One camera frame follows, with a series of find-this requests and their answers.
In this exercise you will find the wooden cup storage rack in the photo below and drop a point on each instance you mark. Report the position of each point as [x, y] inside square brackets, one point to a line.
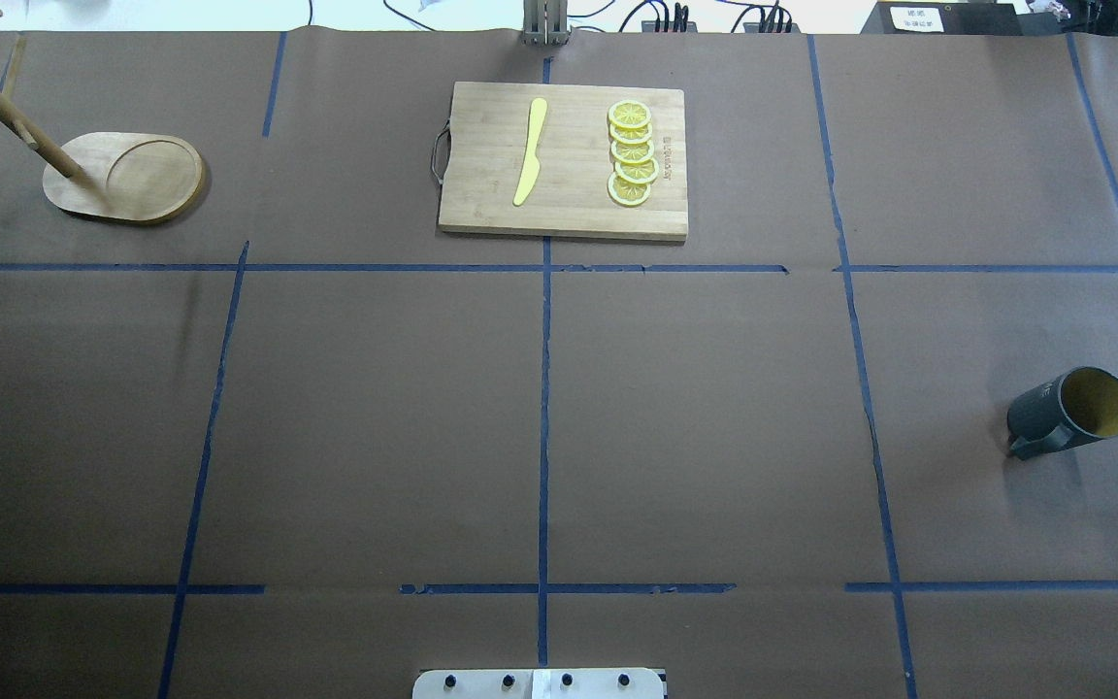
[132, 178]

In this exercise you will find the bamboo cutting board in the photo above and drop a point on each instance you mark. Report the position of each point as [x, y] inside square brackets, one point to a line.
[487, 125]

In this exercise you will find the black box with label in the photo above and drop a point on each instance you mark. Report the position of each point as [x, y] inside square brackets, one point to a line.
[942, 17]

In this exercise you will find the aluminium frame post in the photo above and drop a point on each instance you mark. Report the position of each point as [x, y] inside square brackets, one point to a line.
[546, 22]

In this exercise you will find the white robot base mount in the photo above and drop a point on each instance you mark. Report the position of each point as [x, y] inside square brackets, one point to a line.
[583, 682]

